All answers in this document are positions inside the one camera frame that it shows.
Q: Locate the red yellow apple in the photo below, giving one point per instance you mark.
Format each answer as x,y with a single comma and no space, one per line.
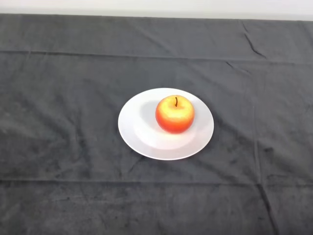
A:
174,117

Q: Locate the white round plate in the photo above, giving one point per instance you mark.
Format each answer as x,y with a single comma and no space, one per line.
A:
141,137

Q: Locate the black cloth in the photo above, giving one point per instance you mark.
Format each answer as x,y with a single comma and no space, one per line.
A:
73,85

